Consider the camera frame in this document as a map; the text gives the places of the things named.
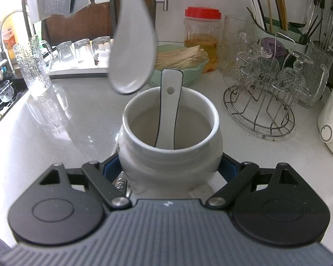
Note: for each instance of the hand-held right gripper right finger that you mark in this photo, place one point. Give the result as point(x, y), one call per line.
point(230, 169)

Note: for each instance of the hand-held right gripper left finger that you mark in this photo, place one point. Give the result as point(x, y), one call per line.
point(111, 169)

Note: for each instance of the metal fork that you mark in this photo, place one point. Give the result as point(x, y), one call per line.
point(122, 183)

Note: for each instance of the white ceramic mug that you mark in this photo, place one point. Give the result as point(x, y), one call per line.
point(169, 163)

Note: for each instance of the white ceramic spoon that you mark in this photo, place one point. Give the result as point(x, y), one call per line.
point(168, 110)
point(133, 55)

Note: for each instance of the green chopstick holder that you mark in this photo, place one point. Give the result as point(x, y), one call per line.
point(294, 37)

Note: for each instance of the set of hanging kitchen utensils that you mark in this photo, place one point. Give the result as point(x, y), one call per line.
point(324, 11)

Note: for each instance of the green plastic basket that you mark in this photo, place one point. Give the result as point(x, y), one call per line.
point(194, 73)

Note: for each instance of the crystal footed glass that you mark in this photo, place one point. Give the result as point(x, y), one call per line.
point(291, 80)
point(252, 58)

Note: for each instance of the clear drinking glass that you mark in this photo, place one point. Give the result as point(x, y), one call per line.
point(65, 52)
point(83, 50)
point(102, 48)

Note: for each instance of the black kitchen sink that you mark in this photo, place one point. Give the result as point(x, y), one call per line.
point(2, 113)

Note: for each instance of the tall clear glass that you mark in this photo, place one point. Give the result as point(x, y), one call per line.
point(236, 47)

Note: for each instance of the dried noodles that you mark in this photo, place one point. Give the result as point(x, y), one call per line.
point(180, 56)

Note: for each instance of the textured glass mug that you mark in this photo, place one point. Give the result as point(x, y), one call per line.
point(33, 66)

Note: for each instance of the textured glass pitcher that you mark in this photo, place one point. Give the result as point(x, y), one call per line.
point(319, 74)

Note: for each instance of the small glass cup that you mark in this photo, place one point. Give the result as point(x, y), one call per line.
point(4, 91)

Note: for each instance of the plastic jar red lid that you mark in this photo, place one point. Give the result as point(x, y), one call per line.
point(201, 33)

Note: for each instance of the wooden cutting board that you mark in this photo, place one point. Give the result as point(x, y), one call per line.
point(80, 25)

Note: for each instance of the black dish rack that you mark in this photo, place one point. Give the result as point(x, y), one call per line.
point(112, 11)

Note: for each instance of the yellow oil bottle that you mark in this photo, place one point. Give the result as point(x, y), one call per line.
point(12, 36)

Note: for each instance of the short metal faucet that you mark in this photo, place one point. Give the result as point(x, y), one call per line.
point(8, 15)

